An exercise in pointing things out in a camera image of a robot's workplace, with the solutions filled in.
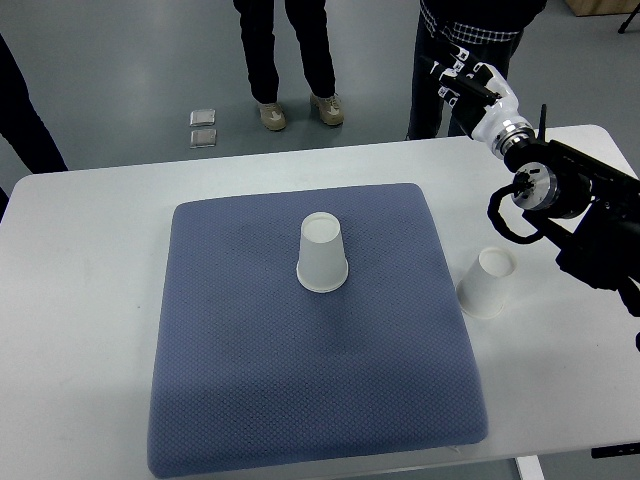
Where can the silver floor plate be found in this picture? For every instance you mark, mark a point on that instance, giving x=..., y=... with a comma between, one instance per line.
x=202, y=117
x=203, y=138

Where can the white paper cup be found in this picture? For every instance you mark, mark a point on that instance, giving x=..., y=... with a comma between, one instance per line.
x=322, y=266
x=483, y=290

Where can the black tripod leg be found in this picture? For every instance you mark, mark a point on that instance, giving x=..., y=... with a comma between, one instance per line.
x=625, y=24

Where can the white table leg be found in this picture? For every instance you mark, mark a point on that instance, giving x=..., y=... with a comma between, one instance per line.
x=529, y=468

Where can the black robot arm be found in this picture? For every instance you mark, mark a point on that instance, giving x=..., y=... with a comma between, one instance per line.
x=586, y=208

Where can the blue quilted cushion mat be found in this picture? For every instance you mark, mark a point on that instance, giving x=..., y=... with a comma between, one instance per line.
x=254, y=370

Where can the person in dark clothing left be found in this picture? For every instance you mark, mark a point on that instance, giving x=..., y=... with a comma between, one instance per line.
x=21, y=126

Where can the white paper cup on mat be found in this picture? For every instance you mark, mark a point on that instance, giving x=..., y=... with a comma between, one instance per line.
x=322, y=266

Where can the lower silver floor plate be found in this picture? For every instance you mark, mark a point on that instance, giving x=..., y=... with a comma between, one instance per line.
x=203, y=138

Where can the upper silver floor plate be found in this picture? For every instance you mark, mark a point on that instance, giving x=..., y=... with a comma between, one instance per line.
x=202, y=117

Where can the brown cardboard box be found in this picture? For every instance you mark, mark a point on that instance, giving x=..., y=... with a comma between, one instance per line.
x=583, y=8

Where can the black table control panel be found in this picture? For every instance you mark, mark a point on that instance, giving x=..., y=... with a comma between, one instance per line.
x=613, y=451

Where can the white robotic hand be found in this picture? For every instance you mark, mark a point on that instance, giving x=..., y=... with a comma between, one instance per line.
x=455, y=74

